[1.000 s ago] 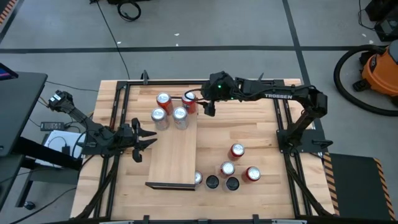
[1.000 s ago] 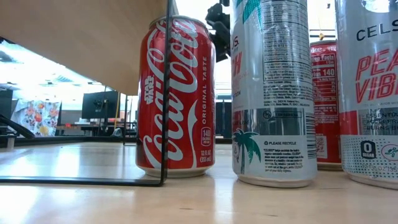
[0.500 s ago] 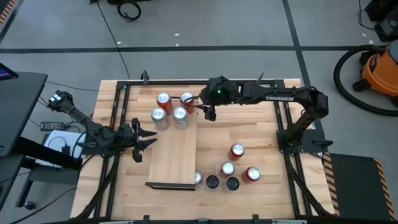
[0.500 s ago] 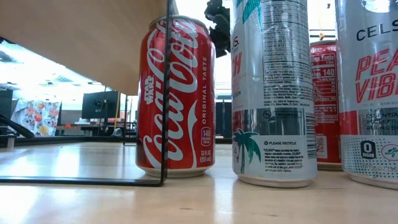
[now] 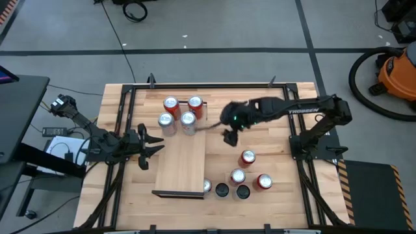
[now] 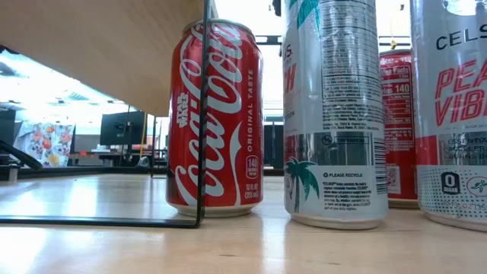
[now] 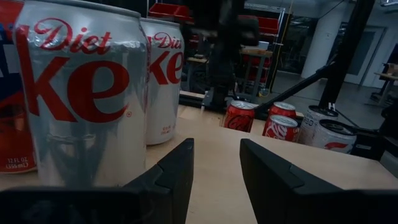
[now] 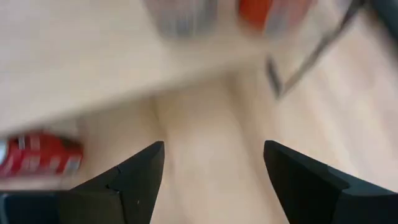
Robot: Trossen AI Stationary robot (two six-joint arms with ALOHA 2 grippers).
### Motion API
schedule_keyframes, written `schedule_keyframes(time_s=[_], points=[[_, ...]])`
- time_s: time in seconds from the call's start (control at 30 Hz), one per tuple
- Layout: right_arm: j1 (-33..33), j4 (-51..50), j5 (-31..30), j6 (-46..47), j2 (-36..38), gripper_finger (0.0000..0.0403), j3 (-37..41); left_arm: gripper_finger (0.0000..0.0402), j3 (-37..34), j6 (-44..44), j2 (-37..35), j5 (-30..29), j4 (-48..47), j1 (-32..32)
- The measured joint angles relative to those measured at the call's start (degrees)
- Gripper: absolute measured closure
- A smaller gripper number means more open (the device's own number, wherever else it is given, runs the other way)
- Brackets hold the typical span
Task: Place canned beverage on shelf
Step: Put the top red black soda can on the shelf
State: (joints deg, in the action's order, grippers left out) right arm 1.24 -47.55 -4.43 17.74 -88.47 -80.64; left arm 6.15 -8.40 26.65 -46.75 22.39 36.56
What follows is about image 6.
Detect white Celsius Peach Vibe can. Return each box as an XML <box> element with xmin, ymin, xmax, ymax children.
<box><xmin>282</xmin><ymin>0</ymin><xmax>390</xmax><ymax>231</ymax></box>
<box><xmin>409</xmin><ymin>0</ymin><xmax>487</xmax><ymax>233</ymax></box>

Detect red Star Wars Coca-Cola can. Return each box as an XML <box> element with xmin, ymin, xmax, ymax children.
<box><xmin>165</xmin><ymin>18</ymin><xmax>265</xmax><ymax>218</ymax></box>

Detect black computer monitor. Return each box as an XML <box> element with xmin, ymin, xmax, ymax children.
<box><xmin>99</xmin><ymin>110</ymin><xmax>148</xmax><ymax>147</ymax></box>
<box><xmin>0</xmin><ymin>109</ymin><xmax>17</xmax><ymax>145</ymax></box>

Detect floral patterned cloth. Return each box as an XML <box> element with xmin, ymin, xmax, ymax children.
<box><xmin>13</xmin><ymin>120</ymin><xmax>76</xmax><ymax>168</ymax></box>

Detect yellow hanging cable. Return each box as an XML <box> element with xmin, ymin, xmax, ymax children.
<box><xmin>138</xmin><ymin>112</ymin><xmax>148</xmax><ymax>159</ymax></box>

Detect black aluminium table frame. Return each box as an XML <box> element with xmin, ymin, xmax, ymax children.
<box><xmin>0</xmin><ymin>139</ymin><xmax>285</xmax><ymax>182</ymax></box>

